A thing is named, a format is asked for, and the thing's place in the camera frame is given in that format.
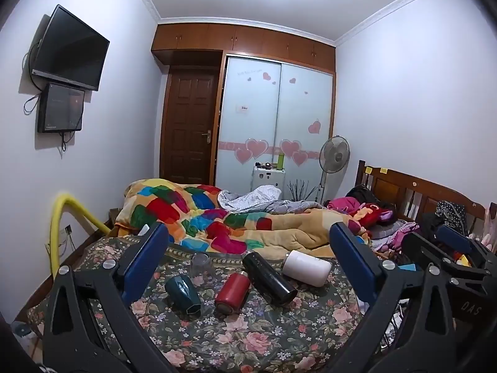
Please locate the floral bed sheet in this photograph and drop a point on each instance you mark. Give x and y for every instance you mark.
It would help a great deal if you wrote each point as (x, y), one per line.
(264, 338)

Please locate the frosted wardrobe with heart stickers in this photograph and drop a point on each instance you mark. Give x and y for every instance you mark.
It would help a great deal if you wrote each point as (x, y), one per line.
(279, 116)

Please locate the small black wall monitor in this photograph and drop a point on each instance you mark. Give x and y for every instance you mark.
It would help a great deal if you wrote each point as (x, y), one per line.
(62, 107)

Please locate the green bottle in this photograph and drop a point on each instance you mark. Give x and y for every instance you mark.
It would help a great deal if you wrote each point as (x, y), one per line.
(280, 162)

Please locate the dark green cup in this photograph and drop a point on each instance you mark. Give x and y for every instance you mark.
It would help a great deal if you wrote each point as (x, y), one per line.
(182, 295)

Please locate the red plush toy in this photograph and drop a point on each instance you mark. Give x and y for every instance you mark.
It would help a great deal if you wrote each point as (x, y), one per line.
(374, 213)

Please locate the wooden bed headboard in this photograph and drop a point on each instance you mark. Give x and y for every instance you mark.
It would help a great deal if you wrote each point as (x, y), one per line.
(411, 190)

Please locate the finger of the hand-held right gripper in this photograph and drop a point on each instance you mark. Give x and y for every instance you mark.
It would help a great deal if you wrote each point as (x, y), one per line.
(423, 250)
(458, 239)

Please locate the white cup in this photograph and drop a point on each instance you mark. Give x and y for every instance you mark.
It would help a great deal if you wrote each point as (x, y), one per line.
(306, 268)

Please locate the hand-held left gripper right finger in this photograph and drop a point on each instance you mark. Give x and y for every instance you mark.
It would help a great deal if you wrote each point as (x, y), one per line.
(355, 264)

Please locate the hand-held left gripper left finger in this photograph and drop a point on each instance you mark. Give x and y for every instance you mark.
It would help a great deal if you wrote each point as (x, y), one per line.
(145, 264)

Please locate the wall socket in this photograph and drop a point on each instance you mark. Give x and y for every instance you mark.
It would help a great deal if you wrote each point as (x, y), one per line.
(68, 231)

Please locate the wooden overhead cabinet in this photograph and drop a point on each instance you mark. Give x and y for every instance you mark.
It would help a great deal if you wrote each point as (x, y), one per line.
(240, 40)

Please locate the colourful patchwork quilt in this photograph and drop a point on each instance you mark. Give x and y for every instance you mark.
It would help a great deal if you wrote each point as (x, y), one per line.
(217, 225)

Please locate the small white cabinet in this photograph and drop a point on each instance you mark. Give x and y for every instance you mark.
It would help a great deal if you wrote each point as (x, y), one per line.
(268, 182)

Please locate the red cup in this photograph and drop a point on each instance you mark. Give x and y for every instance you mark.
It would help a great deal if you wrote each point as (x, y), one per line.
(232, 294)

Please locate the brown wooden door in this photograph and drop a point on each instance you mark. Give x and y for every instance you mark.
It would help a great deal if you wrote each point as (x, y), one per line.
(188, 124)

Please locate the black garment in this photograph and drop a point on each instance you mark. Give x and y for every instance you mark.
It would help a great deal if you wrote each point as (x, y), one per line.
(359, 194)

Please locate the black cup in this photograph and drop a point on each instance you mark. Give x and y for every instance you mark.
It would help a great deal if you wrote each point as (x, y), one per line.
(268, 278)

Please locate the clear glass cup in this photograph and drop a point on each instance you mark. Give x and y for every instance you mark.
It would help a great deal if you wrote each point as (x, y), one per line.
(201, 270)

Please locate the black patterned cloth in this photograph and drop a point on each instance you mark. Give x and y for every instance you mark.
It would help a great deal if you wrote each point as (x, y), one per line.
(452, 213)

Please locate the pink garment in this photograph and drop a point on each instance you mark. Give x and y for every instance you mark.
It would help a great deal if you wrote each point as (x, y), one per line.
(343, 204)

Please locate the standing fan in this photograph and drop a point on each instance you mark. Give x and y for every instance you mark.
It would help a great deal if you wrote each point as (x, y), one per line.
(334, 154)

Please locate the pile of clothes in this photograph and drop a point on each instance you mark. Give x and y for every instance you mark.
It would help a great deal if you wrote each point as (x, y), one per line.
(392, 235)

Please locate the black decorative twigs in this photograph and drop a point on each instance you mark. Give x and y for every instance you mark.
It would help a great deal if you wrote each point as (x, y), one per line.
(301, 191)

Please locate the grey patterned blanket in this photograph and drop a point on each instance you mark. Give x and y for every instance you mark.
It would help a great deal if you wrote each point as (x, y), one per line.
(252, 200)

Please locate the wall-mounted black television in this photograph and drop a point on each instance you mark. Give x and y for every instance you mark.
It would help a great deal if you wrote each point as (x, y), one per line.
(72, 48)

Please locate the yellow tube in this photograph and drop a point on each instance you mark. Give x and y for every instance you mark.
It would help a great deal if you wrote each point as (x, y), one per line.
(58, 225)

